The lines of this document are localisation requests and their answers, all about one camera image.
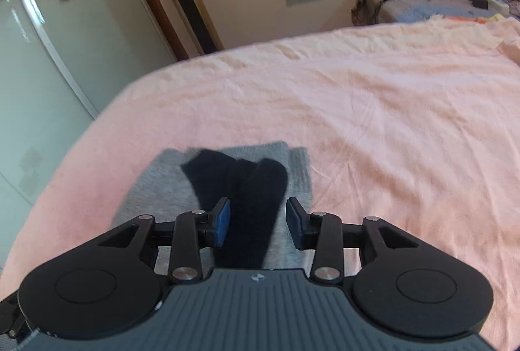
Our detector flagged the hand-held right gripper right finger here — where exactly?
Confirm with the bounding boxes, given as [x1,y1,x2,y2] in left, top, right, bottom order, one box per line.
[285,197,419,285]

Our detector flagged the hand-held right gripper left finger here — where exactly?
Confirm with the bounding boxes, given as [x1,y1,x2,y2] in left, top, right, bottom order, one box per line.
[99,197,232,284]

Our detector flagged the navy and grey knit sweater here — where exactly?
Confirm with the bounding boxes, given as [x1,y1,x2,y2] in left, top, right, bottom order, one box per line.
[111,140,314,271]

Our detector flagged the pink bed sheet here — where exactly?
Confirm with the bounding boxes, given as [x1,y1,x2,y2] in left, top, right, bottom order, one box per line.
[0,15,520,351]

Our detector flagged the frosted glass wardrobe door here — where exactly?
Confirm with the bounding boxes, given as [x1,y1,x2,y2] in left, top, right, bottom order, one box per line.
[0,0,178,267]

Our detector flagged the orange cloth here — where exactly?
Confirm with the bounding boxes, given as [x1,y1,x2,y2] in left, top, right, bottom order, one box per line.
[444,14,489,25]

